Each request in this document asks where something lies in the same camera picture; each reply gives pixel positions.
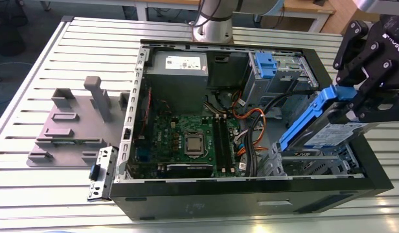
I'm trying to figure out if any orange wire bundle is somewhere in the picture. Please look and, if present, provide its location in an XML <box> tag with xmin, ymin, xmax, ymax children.
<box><xmin>234</xmin><ymin>109</ymin><xmax>269</xmax><ymax>156</ymax></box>

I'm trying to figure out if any CPU socket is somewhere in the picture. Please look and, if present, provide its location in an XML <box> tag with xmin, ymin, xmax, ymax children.
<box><xmin>182</xmin><ymin>131</ymin><xmax>207</xmax><ymax>160</ymax></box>

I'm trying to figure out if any grey power supply unit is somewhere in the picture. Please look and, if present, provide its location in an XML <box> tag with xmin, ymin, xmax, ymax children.
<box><xmin>144</xmin><ymin>51</ymin><xmax>210</xmax><ymax>115</ymax></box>

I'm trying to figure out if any grey metal drive cage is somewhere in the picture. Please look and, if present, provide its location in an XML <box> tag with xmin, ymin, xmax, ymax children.
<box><xmin>245</xmin><ymin>50</ymin><xmax>319</xmax><ymax>115</ymax></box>

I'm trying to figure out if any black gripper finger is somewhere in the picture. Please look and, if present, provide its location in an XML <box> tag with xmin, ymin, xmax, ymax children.
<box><xmin>333</xmin><ymin>20</ymin><xmax>399</xmax><ymax>85</ymax></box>
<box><xmin>329</xmin><ymin>87</ymin><xmax>399</xmax><ymax>124</ymax></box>

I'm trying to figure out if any silver CPU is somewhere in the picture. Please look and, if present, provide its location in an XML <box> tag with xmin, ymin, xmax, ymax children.
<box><xmin>186</xmin><ymin>137</ymin><xmax>204</xmax><ymax>153</ymax></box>

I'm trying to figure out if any green motherboard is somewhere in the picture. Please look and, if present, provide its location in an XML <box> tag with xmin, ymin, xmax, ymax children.
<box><xmin>128</xmin><ymin>114</ymin><xmax>243</xmax><ymax>179</ymax></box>

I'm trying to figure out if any black RAM slot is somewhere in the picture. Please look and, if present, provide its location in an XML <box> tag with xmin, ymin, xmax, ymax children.
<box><xmin>214</xmin><ymin>114</ymin><xmax>228</xmax><ymax>174</ymax></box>
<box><xmin>220</xmin><ymin>114</ymin><xmax>237</xmax><ymax>173</ymax></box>

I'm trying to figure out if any blue plastic drive latch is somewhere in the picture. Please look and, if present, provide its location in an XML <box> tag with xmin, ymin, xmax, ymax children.
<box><xmin>257</xmin><ymin>52</ymin><xmax>279</xmax><ymax>79</ymax></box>

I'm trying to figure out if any thin red wire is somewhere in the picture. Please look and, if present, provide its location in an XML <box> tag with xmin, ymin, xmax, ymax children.
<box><xmin>138</xmin><ymin>87</ymin><xmax>154</xmax><ymax>140</ymax></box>

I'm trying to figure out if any metal card retention bracket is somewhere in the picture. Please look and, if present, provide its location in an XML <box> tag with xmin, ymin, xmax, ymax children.
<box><xmin>87</xmin><ymin>146</ymin><xmax>119</xmax><ymax>201</ymax></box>

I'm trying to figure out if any wooden desk with white frame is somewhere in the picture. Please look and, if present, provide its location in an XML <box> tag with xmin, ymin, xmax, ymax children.
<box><xmin>134</xmin><ymin>0</ymin><xmax>337</xmax><ymax>33</ymax></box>

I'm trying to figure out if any blue expansion slot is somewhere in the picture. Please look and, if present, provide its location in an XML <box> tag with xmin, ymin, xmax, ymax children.
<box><xmin>136</xmin><ymin>147</ymin><xmax>151</xmax><ymax>162</ymax></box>

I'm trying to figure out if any green RAM stick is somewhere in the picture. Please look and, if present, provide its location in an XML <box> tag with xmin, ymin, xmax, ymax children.
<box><xmin>52</xmin><ymin>139</ymin><xmax>102</xmax><ymax>146</ymax></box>

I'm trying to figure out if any black open PC case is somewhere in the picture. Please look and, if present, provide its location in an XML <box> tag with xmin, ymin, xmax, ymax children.
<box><xmin>111</xmin><ymin>38</ymin><xmax>395</xmax><ymax>221</ymax></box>

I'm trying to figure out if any hard disk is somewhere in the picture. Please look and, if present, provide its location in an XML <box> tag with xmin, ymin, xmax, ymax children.
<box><xmin>279</xmin><ymin>86</ymin><xmax>371</xmax><ymax>152</ymax></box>

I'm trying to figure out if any black cable at arm foot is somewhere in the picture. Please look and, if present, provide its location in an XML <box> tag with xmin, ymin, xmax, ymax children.
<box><xmin>188</xmin><ymin>0</ymin><xmax>232</xmax><ymax>28</ymax></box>

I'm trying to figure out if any black office chair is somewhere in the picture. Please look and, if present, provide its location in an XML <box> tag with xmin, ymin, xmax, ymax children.
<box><xmin>0</xmin><ymin>0</ymin><xmax>28</xmax><ymax>57</ymax></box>

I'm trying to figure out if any black graphics card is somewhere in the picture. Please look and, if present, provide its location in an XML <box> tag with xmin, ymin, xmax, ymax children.
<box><xmin>156</xmin><ymin>164</ymin><xmax>214</xmax><ymax>179</ymax></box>

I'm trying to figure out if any grey plastic parts rack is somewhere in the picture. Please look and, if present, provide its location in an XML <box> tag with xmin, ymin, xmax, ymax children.
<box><xmin>27</xmin><ymin>75</ymin><xmax>132</xmax><ymax>168</ymax></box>

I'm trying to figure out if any wooden cabinet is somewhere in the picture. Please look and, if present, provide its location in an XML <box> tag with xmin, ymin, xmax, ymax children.
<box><xmin>321</xmin><ymin>0</ymin><xmax>382</xmax><ymax>36</ymax></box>

